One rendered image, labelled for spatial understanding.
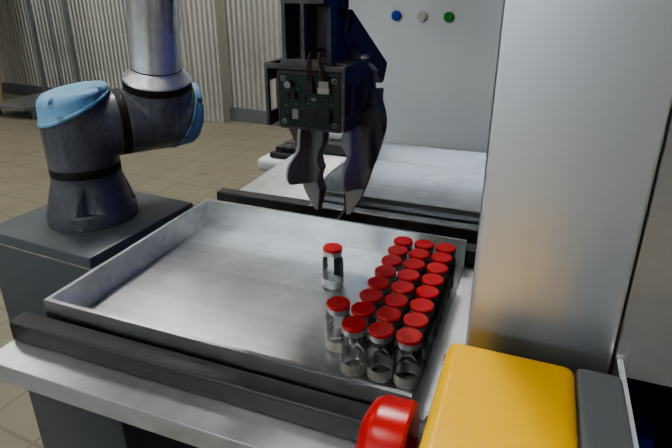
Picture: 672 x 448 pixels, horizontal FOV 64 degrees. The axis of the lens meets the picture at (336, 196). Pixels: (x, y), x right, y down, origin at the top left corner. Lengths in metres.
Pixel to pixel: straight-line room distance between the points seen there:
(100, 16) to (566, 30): 5.71
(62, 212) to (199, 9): 4.00
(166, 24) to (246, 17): 3.85
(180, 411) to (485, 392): 0.28
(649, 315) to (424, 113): 1.07
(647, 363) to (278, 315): 0.34
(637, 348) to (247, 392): 0.27
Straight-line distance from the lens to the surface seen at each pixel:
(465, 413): 0.22
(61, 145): 0.97
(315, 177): 0.52
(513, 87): 0.23
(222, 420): 0.44
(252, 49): 4.78
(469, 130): 1.28
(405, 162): 0.96
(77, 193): 0.99
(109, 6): 5.77
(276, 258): 0.63
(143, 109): 0.98
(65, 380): 0.51
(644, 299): 0.27
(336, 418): 0.41
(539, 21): 0.23
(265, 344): 0.50
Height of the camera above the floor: 1.18
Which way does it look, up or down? 22 degrees down
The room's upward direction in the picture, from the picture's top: straight up
